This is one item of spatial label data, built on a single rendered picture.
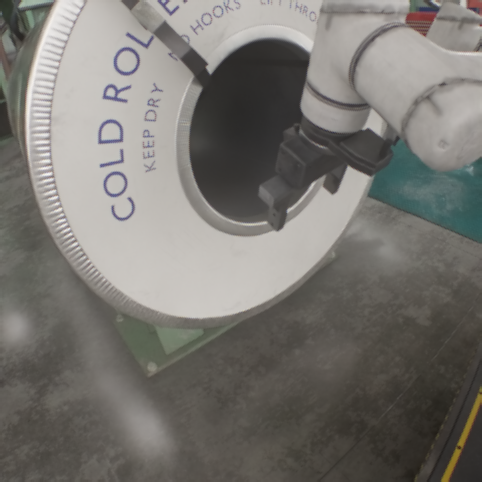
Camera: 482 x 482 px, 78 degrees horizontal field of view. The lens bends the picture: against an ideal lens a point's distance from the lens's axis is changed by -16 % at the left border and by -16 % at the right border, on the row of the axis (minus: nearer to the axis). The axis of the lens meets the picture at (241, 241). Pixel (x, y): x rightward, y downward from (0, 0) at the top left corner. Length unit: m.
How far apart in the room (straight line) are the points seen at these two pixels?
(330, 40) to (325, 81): 0.05
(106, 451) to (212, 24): 1.24
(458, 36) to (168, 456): 1.32
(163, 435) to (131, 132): 0.92
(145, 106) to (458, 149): 0.58
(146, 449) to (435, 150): 1.12
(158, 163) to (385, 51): 0.55
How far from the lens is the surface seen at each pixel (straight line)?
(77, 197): 0.72
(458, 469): 0.84
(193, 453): 1.16
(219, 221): 0.90
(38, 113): 0.68
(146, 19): 0.68
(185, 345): 1.37
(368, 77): 0.34
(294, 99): 1.20
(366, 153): 0.43
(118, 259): 0.80
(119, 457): 1.23
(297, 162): 0.44
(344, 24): 0.36
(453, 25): 0.80
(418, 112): 0.30
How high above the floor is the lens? 1.05
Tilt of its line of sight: 34 degrees down
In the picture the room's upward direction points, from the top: 7 degrees counter-clockwise
